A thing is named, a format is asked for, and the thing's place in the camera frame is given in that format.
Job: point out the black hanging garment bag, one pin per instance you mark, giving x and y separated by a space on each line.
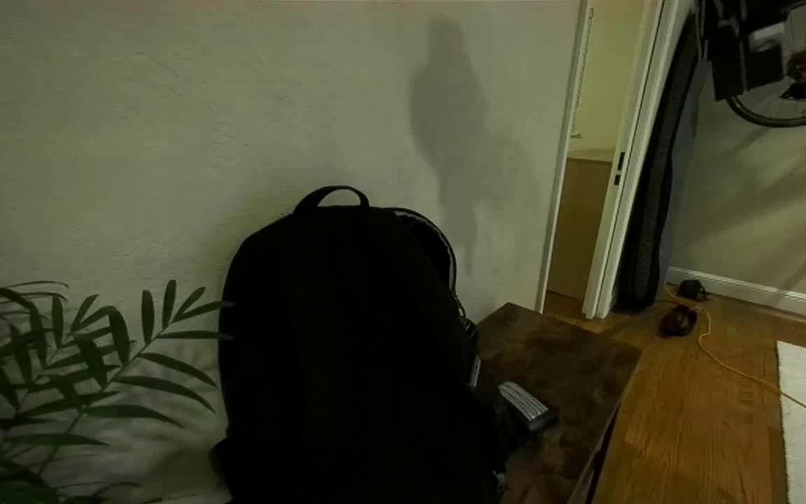
655 168

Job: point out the black equipment box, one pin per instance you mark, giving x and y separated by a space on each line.
741 47

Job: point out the white baseboard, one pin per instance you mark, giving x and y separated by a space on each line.
768 296

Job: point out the small black power adapter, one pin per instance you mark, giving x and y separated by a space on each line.
691 290

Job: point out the dark brown floor object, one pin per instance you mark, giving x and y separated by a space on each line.
678 320

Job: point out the white door edge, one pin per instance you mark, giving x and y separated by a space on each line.
566 142

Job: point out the rustic wooden sideboard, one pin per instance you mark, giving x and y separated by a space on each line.
561 366

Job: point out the green palm houseplant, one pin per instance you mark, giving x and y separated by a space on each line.
57 373

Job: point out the white door frame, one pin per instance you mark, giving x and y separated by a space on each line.
631 157

